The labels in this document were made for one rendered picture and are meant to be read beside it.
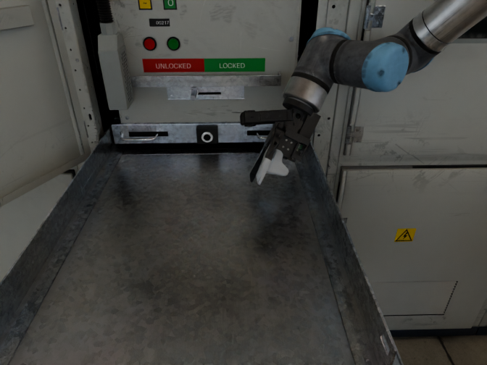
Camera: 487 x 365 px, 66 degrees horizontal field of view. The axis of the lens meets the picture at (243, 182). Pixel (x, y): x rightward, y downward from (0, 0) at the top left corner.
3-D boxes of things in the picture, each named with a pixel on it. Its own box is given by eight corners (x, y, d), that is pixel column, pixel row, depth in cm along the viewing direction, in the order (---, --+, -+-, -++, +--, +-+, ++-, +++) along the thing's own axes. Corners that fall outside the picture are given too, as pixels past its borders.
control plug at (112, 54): (128, 110, 94) (115, 36, 84) (109, 111, 93) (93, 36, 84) (135, 100, 100) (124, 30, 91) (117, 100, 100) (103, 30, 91)
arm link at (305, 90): (295, 72, 78) (286, 82, 88) (285, 93, 78) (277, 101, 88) (333, 92, 79) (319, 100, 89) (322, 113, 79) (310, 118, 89)
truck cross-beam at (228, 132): (300, 142, 110) (302, 122, 107) (114, 143, 109) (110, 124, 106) (298, 135, 114) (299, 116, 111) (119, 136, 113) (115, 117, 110)
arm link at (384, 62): (419, 37, 73) (362, 33, 81) (386, 48, 66) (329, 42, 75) (411, 85, 77) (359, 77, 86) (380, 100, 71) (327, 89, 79)
